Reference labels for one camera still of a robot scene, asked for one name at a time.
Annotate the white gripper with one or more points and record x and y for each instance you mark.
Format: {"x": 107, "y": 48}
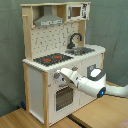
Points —
{"x": 71, "y": 77}

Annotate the grey range hood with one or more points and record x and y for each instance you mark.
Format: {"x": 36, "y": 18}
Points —
{"x": 48, "y": 18}

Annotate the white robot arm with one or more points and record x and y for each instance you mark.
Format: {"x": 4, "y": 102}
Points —
{"x": 94, "y": 85}

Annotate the wooden toy kitchen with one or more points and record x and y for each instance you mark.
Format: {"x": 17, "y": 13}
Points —
{"x": 46, "y": 40}

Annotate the white oven door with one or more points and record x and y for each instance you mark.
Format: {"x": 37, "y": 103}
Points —
{"x": 62, "y": 101}

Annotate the black toy faucet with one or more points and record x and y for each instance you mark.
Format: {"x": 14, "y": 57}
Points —
{"x": 72, "y": 41}

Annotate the toy microwave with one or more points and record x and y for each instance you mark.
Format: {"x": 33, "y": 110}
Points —
{"x": 78, "y": 11}

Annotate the black toy stovetop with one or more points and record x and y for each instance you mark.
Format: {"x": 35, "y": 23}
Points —
{"x": 52, "y": 59}

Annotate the grey toy sink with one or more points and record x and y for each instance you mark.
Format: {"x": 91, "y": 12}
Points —
{"x": 79, "y": 51}

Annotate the stove knob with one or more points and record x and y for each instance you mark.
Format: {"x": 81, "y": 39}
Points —
{"x": 56, "y": 75}
{"x": 74, "y": 68}

